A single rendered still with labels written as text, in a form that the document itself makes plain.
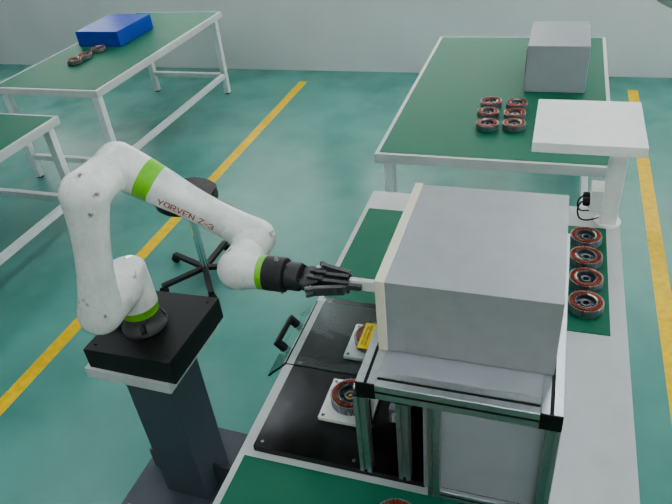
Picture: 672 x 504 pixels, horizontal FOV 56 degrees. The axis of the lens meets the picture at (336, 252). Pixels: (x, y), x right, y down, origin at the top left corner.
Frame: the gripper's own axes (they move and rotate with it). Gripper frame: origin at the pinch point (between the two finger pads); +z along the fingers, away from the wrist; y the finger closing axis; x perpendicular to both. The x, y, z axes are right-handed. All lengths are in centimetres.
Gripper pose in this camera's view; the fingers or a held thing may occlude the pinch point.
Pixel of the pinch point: (363, 284)
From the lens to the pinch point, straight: 157.5
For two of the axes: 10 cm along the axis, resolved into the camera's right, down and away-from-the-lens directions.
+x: -0.9, -8.1, -5.7
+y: -3.0, 5.7, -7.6
